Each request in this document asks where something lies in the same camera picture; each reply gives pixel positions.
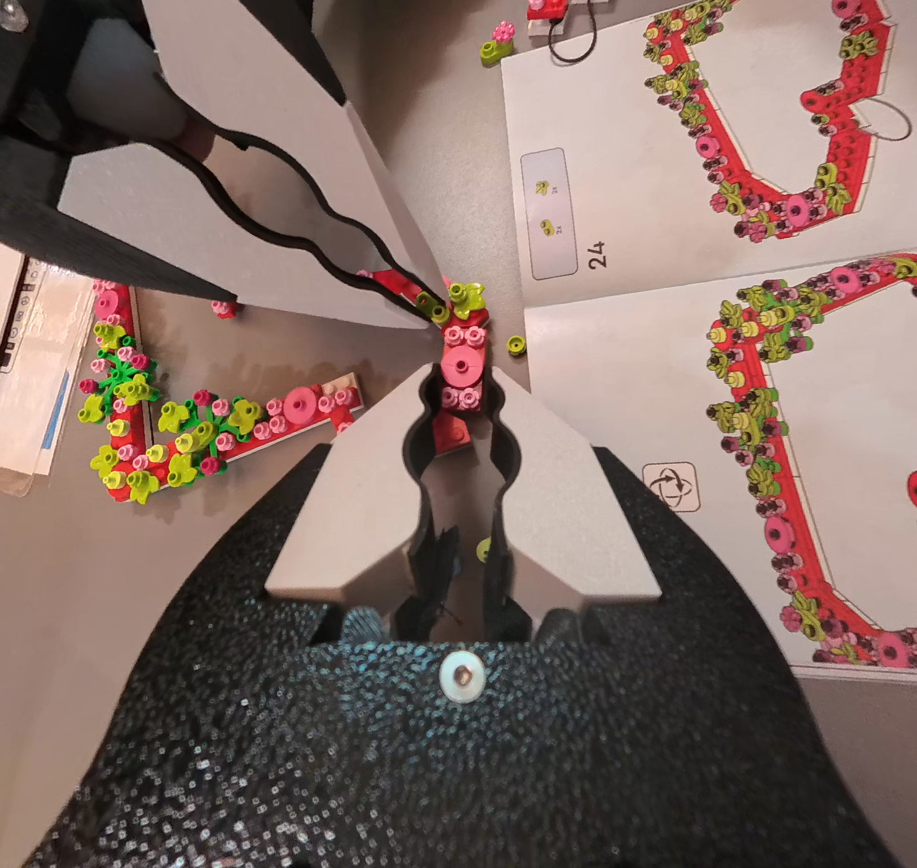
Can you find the large red lego heart section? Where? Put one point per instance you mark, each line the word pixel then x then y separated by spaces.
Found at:
pixel 301 406

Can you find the lime lego plate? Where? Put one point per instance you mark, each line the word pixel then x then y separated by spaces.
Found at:
pixel 430 303

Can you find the lime round lego stud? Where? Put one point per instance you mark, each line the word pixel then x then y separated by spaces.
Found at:
pixel 514 344

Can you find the lime lego leaf piece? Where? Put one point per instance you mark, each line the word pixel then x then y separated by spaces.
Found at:
pixel 486 550

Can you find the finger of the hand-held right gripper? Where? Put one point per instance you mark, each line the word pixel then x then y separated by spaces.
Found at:
pixel 286 58
pixel 179 237

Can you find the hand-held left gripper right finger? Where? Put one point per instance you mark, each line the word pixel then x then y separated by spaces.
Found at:
pixel 573 524

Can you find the small red lego heart section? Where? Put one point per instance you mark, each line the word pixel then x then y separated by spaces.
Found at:
pixel 458 366

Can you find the lego instruction booklet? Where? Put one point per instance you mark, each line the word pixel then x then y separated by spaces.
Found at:
pixel 609 130

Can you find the small red lego piece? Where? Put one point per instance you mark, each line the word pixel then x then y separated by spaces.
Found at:
pixel 345 427

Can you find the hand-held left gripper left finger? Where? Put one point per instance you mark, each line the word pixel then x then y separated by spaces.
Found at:
pixel 344 510

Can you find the clear plastic bag with papers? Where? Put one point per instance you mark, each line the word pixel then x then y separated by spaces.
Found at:
pixel 50 352

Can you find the lime plate with pink flower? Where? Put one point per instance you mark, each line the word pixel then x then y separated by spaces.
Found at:
pixel 498 44

